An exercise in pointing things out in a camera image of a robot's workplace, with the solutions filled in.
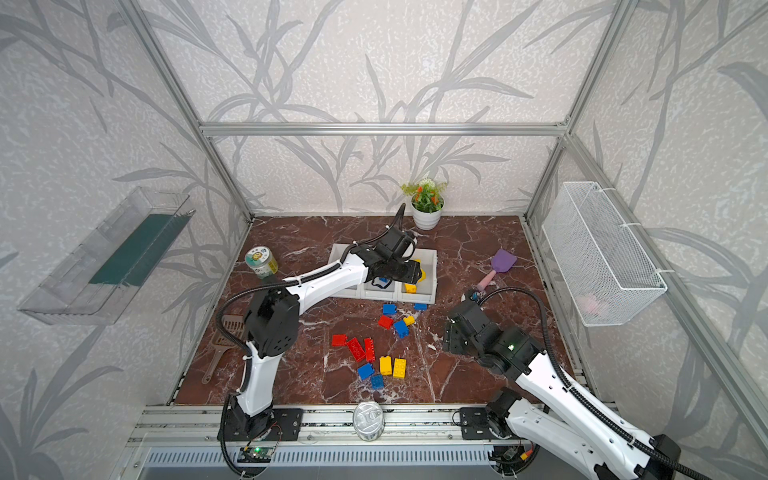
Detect blue sloped lego brick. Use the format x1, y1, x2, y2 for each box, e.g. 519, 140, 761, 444
393, 320, 409, 339

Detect narrow red lego brick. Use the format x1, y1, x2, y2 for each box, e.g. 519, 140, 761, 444
364, 338, 376, 363

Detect long red lego brick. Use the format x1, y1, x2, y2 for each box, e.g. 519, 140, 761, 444
346, 338, 367, 362

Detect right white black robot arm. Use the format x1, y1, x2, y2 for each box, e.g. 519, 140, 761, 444
446, 300, 703, 479

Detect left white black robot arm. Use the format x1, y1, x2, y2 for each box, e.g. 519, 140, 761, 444
214, 215, 421, 430

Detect white three-compartment bin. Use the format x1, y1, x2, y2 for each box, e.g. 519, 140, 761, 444
334, 249, 438, 305

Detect red square lego brick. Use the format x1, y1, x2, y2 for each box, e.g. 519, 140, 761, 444
378, 316, 394, 329

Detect potted green plant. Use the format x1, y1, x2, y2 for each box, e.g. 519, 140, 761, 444
401, 177, 448, 231

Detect yellow long lego brick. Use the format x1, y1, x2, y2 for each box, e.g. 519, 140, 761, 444
392, 358, 407, 379

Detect purple toy shovel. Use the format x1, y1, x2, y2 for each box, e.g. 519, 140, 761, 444
476, 249, 518, 291

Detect red lego brick far left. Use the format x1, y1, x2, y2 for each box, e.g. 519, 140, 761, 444
331, 334, 348, 347

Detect dark blue lego brick bottom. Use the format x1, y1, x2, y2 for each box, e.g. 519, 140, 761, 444
371, 374, 384, 390

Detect blue lego brick lower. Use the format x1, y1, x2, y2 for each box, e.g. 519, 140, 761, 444
357, 363, 376, 381

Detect green label tin can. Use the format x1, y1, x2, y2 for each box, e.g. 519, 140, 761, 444
244, 246, 279, 279

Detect silver round knob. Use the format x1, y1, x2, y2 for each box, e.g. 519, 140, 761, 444
352, 401, 385, 441

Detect brown slotted spatula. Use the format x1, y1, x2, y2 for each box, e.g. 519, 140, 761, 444
201, 315, 245, 385

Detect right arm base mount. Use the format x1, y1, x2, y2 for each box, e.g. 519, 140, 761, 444
451, 406, 533, 446

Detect white wire basket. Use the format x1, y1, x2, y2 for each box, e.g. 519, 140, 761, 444
543, 181, 668, 327

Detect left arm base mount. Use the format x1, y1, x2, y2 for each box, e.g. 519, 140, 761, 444
217, 408, 304, 442

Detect aluminium front rail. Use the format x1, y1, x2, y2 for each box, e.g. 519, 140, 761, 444
122, 403, 631, 448

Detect clear plastic wall shelf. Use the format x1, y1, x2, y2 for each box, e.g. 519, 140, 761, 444
18, 187, 196, 325

